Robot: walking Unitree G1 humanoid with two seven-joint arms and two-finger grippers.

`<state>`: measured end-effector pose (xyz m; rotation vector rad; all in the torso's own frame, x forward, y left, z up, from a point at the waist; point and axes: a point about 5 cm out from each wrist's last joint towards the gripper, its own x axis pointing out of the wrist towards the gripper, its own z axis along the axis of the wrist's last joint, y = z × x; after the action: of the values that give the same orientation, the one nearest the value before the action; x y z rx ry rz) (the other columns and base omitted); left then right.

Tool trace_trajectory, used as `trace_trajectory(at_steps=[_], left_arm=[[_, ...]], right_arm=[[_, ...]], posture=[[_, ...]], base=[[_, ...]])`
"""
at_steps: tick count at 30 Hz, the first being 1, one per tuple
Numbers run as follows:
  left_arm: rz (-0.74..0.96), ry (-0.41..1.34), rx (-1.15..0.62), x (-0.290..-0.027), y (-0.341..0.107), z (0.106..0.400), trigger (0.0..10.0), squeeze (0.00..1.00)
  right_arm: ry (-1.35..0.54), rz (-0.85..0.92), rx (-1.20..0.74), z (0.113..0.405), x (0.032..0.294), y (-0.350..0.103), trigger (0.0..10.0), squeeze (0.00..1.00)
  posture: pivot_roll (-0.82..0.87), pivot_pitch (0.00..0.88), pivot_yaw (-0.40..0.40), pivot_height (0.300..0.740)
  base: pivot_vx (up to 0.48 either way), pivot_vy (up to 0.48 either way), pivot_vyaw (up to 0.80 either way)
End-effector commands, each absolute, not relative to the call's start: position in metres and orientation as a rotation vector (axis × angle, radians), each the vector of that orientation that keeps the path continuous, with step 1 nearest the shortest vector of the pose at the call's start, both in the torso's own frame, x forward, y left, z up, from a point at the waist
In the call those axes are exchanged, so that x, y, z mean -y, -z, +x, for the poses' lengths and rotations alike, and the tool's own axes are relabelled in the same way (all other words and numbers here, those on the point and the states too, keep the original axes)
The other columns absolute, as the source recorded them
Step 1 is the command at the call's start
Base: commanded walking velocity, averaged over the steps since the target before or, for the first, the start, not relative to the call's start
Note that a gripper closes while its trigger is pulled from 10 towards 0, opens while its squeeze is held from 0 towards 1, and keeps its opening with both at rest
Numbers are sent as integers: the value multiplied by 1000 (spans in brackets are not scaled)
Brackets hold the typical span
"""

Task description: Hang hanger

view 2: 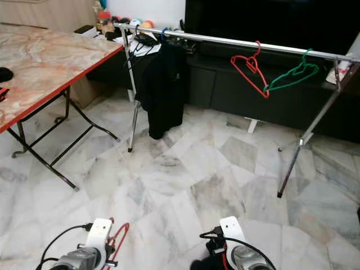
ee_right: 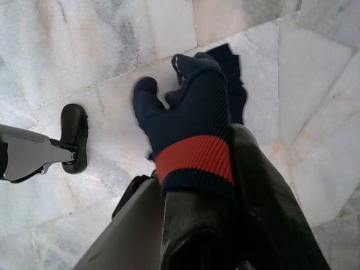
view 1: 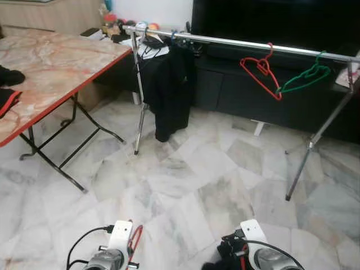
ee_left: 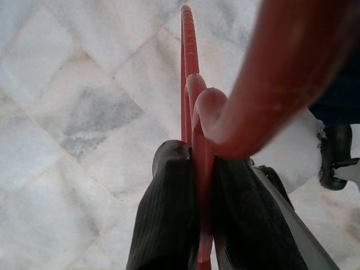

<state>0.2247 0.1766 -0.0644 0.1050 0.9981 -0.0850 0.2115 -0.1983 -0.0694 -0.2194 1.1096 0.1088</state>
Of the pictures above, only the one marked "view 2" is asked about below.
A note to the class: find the red plastic hanger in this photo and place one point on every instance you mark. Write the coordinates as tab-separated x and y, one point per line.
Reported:
265	93
4	93
124	230

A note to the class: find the black shirt with green logo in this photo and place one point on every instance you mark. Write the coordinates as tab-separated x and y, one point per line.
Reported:
4	74

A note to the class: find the green plastic hanger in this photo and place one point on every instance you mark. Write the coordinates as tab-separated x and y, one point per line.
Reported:
306	66

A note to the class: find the black television cabinet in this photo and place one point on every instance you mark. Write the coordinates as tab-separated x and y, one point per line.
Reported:
225	90

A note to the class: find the plain black shirt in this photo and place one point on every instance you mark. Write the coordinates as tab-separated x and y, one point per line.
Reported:
163	90

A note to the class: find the marble top folding table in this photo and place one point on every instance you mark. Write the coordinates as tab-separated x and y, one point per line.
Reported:
50	67

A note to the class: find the silver metal clothes rack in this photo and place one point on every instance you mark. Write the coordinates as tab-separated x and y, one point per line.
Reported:
225	40

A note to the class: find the white papers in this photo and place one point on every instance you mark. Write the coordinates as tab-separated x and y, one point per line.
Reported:
149	49

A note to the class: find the black flat pouch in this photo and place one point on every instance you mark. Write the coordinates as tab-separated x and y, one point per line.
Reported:
146	38

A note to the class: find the black remote control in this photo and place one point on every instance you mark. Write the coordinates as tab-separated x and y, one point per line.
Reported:
181	25

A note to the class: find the white box with black lid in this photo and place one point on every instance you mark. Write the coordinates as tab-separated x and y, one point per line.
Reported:
87	29

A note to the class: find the black flat television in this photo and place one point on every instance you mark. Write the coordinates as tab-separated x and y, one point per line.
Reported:
270	22

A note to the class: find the yellow pink round plush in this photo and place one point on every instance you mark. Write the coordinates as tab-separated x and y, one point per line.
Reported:
147	24

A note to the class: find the white blue round plush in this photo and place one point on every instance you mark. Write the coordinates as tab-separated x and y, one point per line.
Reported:
135	22

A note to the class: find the clear jar with red lid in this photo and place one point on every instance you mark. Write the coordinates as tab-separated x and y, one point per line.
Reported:
104	21

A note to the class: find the black white mouse plush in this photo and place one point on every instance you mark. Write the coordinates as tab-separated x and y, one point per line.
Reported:
121	20

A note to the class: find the white plastic object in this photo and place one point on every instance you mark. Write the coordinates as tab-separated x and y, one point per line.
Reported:
354	55

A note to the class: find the gold blue trophy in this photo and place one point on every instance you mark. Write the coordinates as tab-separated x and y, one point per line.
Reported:
98	4

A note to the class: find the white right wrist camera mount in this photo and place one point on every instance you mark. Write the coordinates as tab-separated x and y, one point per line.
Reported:
232	230

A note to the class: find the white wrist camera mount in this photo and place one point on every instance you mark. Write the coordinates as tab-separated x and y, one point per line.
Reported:
98	233
232	230

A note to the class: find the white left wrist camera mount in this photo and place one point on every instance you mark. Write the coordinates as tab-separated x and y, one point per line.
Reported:
98	233

